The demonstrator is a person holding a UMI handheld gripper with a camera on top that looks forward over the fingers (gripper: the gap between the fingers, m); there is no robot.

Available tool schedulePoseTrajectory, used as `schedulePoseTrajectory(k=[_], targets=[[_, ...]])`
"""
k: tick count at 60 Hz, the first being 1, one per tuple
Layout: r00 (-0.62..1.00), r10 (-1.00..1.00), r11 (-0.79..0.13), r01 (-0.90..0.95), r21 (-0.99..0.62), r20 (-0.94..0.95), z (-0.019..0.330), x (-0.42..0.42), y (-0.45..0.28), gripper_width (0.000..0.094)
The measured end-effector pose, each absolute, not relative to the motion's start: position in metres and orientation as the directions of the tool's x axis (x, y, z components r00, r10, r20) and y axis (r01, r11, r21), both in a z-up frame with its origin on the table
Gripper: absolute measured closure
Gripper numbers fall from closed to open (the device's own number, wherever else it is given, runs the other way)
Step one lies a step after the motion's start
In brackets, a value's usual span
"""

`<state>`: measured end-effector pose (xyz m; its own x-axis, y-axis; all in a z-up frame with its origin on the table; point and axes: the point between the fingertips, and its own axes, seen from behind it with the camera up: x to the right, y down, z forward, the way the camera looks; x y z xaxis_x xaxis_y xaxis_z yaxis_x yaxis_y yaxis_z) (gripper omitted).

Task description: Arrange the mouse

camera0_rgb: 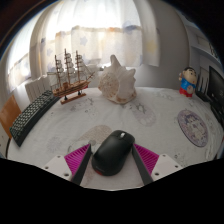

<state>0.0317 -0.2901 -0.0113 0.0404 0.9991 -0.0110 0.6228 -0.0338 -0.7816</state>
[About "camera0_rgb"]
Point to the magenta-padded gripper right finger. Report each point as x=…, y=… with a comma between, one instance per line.
x=147, y=160

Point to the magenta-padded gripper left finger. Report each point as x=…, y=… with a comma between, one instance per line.
x=76, y=160

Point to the black computer mouse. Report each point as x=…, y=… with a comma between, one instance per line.
x=111, y=155

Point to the round purple printed mouse pad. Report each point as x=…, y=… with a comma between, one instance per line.
x=192, y=128

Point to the white printed tablecloth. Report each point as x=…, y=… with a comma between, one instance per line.
x=146, y=130

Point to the black keyboard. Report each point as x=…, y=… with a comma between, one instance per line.
x=31, y=116

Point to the wooden model sailing ship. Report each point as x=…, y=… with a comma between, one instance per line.
x=70, y=88

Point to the white radiator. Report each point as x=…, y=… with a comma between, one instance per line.
x=36, y=88

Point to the large white conch shell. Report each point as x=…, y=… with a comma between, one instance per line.
x=118, y=83

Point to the small black box device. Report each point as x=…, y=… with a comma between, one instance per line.
x=218, y=113

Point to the black router with antennas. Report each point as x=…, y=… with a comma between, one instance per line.
x=203, y=95

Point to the cartoon boy figurine clock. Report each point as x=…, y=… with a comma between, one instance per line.
x=188, y=83

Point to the black monitor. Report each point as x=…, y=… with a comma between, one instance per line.
x=217, y=86

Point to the sheer white star curtain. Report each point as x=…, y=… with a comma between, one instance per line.
x=100, y=33

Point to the white wall shelf unit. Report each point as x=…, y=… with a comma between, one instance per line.
x=205, y=43

